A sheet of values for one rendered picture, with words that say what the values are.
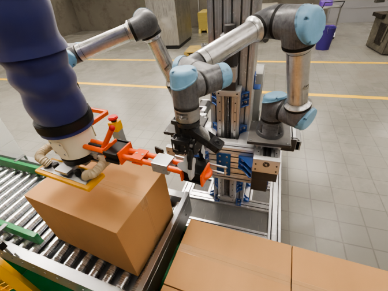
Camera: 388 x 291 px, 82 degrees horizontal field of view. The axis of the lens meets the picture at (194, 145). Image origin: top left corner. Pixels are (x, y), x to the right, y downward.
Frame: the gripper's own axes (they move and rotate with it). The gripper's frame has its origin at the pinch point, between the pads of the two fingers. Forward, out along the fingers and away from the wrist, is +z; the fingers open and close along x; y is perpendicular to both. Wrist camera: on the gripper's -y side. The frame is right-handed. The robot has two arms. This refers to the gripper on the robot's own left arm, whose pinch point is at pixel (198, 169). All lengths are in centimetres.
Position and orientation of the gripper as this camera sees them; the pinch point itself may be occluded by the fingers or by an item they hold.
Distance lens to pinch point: 79.3
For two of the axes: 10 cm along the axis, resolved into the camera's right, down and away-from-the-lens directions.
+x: -4.2, 5.7, -7.1
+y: -9.0, -2.0, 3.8
